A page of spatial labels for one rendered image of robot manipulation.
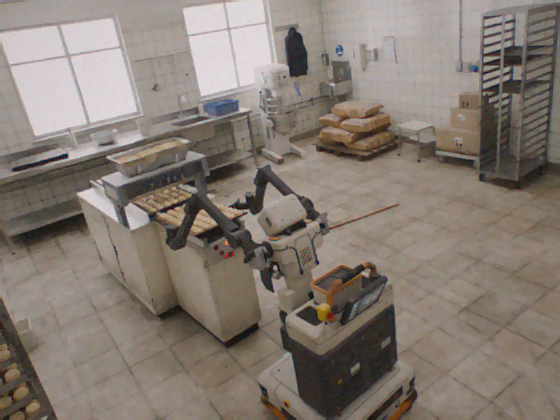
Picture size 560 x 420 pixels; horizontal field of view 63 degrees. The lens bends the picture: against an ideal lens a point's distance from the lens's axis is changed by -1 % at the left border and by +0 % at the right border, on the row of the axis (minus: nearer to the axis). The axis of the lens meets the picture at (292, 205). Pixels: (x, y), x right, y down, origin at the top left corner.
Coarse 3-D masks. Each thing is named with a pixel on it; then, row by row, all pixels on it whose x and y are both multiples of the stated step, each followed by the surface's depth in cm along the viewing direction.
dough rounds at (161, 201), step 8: (168, 192) 369; (176, 192) 369; (184, 192) 364; (136, 200) 361; (144, 200) 360; (152, 200) 358; (160, 200) 354; (168, 200) 354; (176, 200) 350; (144, 208) 346; (152, 208) 341; (160, 208) 341
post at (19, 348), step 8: (0, 296) 153; (0, 304) 153; (0, 312) 154; (8, 312) 156; (8, 320) 156; (8, 328) 157; (16, 336) 159; (16, 344) 160; (16, 352) 160; (24, 352) 162; (24, 360) 162; (24, 368) 163; (32, 368) 165; (32, 376) 165; (32, 384) 166; (40, 384) 168; (40, 392) 169; (40, 400) 169; (48, 400) 171; (48, 408) 172; (48, 416) 173; (56, 416) 175
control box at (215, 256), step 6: (222, 240) 296; (210, 246) 291; (222, 246) 297; (228, 246) 300; (210, 252) 293; (216, 252) 295; (228, 252) 301; (234, 252) 304; (210, 258) 297; (216, 258) 296; (222, 258) 299
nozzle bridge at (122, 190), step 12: (192, 156) 360; (204, 156) 356; (168, 168) 339; (180, 168) 354; (192, 168) 361; (204, 168) 358; (108, 180) 332; (120, 180) 328; (132, 180) 324; (144, 180) 337; (156, 180) 344; (180, 180) 352; (204, 180) 372; (108, 192) 337; (120, 192) 319; (132, 192) 334; (156, 192) 340; (120, 204) 324; (120, 216) 336
